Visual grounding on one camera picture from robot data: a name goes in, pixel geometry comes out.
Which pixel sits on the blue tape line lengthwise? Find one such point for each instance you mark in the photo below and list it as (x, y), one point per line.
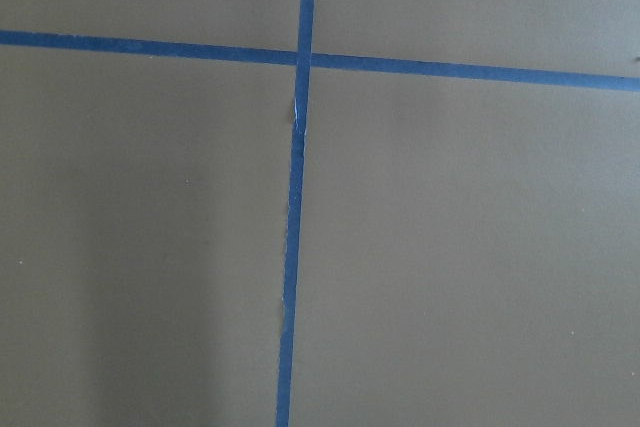
(294, 211)

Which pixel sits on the blue tape line crosswise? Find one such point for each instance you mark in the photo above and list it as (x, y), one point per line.
(317, 60)

